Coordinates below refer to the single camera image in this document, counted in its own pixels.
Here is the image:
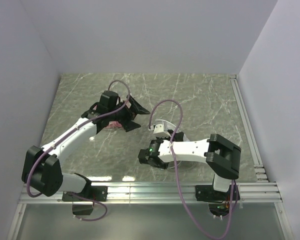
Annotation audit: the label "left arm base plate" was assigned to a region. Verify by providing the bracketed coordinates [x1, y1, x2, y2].
[62, 185, 108, 202]

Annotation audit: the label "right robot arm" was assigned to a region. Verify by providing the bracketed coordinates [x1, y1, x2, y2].
[138, 132, 242, 193]

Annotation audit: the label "front aluminium rail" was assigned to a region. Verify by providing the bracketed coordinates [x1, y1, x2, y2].
[18, 182, 283, 205]

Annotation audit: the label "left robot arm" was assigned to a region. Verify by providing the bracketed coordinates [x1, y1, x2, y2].
[21, 90, 150, 199]

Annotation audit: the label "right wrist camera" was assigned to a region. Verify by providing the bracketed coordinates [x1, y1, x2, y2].
[153, 123, 171, 138]

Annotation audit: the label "pink headphones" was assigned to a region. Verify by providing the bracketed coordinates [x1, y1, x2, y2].
[105, 121, 122, 129]

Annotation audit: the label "white headphones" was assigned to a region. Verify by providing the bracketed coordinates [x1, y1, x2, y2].
[149, 119, 197, 172]

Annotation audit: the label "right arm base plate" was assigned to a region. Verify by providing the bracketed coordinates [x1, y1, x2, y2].
[194, 185, 215, 202]

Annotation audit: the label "right aluminium rail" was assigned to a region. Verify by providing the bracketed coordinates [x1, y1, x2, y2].
[229, 74, 269, 182]

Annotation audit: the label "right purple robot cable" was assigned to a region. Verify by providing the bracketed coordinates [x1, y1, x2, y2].
[148, 99, 240, 238]

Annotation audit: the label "aluminium rail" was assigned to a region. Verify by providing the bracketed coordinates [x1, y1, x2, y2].
[18, 182, 283, 205]
[229, 74, 269, 182]

